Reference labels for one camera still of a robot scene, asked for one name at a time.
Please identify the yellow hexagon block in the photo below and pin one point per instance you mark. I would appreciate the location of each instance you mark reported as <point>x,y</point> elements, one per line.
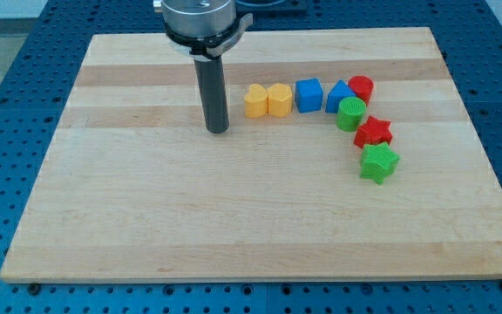
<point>280,100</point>

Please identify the wooden board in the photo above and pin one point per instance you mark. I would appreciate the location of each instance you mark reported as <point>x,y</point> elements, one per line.
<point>134,189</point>

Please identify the blue cube block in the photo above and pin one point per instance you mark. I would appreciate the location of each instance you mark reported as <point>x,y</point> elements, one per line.
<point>308,95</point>

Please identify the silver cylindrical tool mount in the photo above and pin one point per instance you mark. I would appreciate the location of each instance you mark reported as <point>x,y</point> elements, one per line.
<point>203,29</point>

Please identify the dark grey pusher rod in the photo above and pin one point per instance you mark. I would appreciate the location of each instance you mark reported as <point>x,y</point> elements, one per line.
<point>210,76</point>

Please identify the red star block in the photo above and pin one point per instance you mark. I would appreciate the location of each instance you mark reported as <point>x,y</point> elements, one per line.
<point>373,131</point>

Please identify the green star block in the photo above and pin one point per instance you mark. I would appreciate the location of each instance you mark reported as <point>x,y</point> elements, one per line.
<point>378,162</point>

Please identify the blue triangle block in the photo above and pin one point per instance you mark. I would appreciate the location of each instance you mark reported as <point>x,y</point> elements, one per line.
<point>339,91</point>

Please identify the green cylinder block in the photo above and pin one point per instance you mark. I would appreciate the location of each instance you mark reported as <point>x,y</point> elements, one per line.
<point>350,113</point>

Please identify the red cylinder block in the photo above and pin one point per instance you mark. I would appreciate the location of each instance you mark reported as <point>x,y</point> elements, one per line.
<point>363,87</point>

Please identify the yellow heart block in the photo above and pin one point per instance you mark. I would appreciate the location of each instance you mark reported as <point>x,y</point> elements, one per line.
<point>256,101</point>

